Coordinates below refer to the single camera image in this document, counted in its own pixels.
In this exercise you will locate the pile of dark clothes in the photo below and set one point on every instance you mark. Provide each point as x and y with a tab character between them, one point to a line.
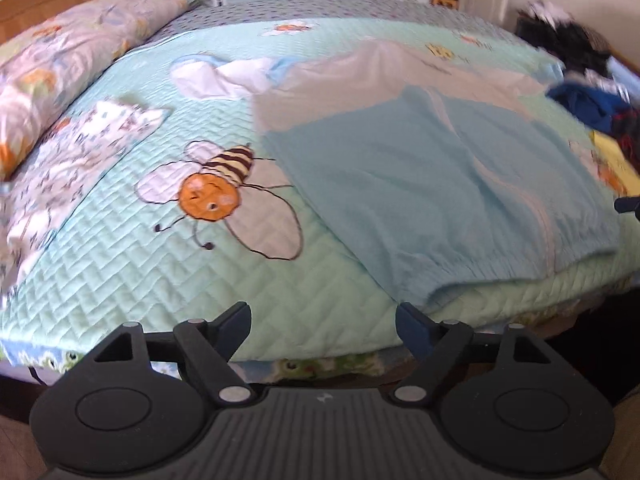
565	40

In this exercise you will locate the mint green quilted bedspread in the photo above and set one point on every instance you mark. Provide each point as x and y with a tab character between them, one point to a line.
150	270

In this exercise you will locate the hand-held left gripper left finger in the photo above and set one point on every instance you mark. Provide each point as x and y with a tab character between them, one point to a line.
235	327

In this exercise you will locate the floral pillow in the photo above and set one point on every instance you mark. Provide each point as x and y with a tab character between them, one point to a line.
60	60

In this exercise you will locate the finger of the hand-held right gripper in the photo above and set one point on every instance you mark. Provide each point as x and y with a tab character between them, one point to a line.
629	206

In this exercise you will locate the light blue white jacket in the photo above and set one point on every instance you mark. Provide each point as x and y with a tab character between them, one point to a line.
400	185

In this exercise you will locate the folded light blue blanket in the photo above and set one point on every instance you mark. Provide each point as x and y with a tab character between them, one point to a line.
627	80

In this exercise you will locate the letter print white blanket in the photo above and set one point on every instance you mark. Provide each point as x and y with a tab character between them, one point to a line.
65	170

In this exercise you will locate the blue green patterned sheet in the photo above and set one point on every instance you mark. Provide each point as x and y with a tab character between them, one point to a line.
300	366

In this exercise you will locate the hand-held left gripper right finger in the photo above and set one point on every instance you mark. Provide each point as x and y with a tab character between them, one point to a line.
412	332

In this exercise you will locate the wooden headboard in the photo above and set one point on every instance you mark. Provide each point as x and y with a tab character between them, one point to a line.
50	0

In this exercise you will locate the blue quilted sweater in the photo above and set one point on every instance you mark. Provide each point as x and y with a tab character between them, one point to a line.
590	105

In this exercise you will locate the navy sweater red stripes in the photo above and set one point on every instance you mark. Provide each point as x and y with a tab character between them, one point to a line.
630	130

